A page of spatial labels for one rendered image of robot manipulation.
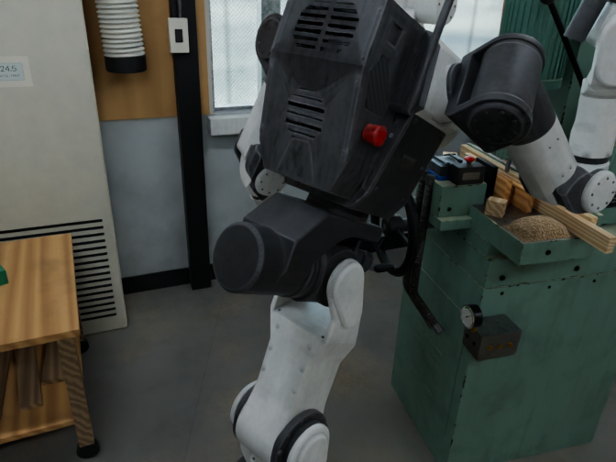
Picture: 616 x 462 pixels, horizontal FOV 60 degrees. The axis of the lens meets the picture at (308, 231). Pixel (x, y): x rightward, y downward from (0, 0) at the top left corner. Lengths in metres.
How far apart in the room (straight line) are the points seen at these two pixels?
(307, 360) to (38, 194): 1.47
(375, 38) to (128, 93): 1.73
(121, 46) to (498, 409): 1.81
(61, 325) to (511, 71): 1.33
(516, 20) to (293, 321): 0.93
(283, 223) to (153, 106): 1.63
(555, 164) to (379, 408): 1.36
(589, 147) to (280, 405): 0.73
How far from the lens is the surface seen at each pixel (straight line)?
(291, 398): 1.04
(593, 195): 1.03
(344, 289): 0.93
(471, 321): 1.44
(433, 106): 0.89
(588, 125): 1.05
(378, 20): 0.80
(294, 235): 0.83
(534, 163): 0.95
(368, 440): 1.99
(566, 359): 1.85
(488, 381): 1.72
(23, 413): 1.97
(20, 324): 1.73
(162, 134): 2.48
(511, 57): 0.86
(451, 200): 1.46
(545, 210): 1.50
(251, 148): 1.16
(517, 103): 0.80
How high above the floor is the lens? 1.45
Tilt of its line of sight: 26 degrees down
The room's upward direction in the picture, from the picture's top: 2 degrees clockwise
